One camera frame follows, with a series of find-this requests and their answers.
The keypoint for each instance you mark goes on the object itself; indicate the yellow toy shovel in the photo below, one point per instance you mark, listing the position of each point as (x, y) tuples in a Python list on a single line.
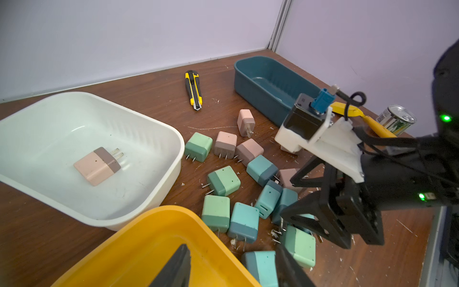
[(353, 111)]

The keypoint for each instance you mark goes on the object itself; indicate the white storage box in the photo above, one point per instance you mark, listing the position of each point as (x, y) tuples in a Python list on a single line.
[(41, 143)]

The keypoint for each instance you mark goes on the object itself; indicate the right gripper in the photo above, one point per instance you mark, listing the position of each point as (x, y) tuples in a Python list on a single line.
[(337, 210)]

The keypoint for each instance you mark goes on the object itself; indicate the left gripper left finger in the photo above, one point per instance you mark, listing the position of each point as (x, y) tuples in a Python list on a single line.
[(177, 271)]

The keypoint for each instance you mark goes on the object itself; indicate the teal plug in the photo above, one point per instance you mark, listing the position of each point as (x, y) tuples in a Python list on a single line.
[(268, 199), (244, 223), (262, 266)]

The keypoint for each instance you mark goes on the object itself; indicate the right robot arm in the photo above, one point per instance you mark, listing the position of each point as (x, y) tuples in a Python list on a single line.
[(407, 173)]

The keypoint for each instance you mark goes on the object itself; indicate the metal tin can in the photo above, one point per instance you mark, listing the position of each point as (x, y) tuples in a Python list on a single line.
[(396, 119)]

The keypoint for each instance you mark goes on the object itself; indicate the pink plug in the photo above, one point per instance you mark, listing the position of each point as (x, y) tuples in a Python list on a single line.
[(247, 151), (99, 165), (225, 145), (246, 123)]

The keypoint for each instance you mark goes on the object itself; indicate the yellow black utility knife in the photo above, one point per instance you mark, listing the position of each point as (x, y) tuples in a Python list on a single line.
[(192, 84)]

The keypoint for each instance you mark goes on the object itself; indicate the green plug top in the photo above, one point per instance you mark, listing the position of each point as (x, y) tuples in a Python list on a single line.
[(198, 147)]

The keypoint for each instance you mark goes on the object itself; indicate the yellow storage box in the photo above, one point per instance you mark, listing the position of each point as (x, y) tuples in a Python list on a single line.
[(134, 255)]

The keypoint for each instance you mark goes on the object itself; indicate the green plug bottom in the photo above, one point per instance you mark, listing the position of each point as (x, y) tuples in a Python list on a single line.
[(301, 245)]

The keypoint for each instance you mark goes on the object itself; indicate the teal storage box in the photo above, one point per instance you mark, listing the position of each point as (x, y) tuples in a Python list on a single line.
[(270, 87)]

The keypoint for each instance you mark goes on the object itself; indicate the green plug middle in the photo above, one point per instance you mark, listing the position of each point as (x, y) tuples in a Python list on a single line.
[(223, 182)]

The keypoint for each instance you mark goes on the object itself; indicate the teal plug bottom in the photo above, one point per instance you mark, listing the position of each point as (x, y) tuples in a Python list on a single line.
[(262, 266)]

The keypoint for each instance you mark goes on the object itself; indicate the green plug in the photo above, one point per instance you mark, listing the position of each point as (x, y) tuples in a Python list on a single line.
[(301, 245), (198, 147), (223, 182)]

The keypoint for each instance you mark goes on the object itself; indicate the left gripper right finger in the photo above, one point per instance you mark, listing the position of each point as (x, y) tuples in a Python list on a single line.
[(289, 272)]

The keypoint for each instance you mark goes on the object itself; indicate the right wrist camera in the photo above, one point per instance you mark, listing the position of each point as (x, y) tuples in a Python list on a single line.
[(309, 126)]

